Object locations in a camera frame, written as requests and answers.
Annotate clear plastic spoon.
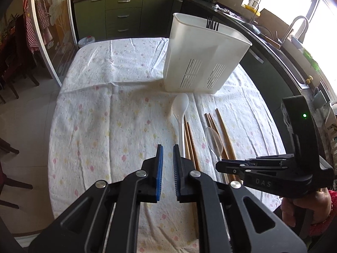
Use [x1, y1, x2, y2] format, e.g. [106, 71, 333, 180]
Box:
[205, 127, 225, 165]

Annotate grey cup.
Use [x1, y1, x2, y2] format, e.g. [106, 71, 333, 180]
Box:
[313, 86, 330, 110]

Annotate black plastic fork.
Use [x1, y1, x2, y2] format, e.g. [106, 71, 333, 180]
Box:
[206, 16, 221, 31]

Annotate red checkered apron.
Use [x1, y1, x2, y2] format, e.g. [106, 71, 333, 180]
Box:
[23, 0, 53, 54]

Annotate crumpled dish rag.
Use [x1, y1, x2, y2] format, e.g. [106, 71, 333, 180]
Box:
[213, 4, 238, 17]

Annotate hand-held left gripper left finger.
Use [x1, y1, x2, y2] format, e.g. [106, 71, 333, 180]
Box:
[28, 144, 164, 253]

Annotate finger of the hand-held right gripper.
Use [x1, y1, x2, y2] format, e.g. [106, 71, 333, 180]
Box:
[215, 159, 288, 175]
[239, 156, 296, 166]

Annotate white floral tablecloth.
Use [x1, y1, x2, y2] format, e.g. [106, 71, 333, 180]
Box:
[48, 37, 290, 246]

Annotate trash bin with white bag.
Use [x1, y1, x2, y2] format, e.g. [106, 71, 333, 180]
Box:
[78, 35, 95, 49]

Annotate person's right hand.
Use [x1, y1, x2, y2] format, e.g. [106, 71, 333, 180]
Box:
[281, 189, 332, 227]

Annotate yellow holder on faucet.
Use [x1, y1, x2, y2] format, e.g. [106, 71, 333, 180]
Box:
[243, 4, 261, 15]

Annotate green cabinet drawer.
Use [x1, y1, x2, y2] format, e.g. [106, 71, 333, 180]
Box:
[105, 8, 144, 25]
[106, 22, 143, 39]
[105, 0, 144, 11]

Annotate arched chrome faucet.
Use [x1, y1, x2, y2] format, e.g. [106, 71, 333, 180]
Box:
[280, 15, 309, 46]

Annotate person's right forearm red sleeve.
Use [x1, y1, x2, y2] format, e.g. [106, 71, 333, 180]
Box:
[309, 189, 337, 238]

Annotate green kitchen cabinets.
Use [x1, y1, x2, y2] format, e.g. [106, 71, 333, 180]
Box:
[73, 0, 293, 85]

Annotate white plastic utensil holder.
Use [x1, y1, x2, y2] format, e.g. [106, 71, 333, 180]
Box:
[163, 13, 253, 94]

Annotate wok with wooden handle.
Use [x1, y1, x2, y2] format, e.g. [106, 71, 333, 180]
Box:
[243, 22, 282, 50]

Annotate brown cutting board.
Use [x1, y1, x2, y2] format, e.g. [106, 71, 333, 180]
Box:
[259, 8, 284, 33]

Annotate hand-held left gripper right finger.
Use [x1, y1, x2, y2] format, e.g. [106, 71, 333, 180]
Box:
[173, 145, 307, 253]

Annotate etched glass sliding door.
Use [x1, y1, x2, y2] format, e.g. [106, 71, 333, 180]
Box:
[28, 0, 79, 87]

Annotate white plastic spoon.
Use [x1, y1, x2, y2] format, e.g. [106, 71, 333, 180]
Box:
[172, 93, 189, 156]

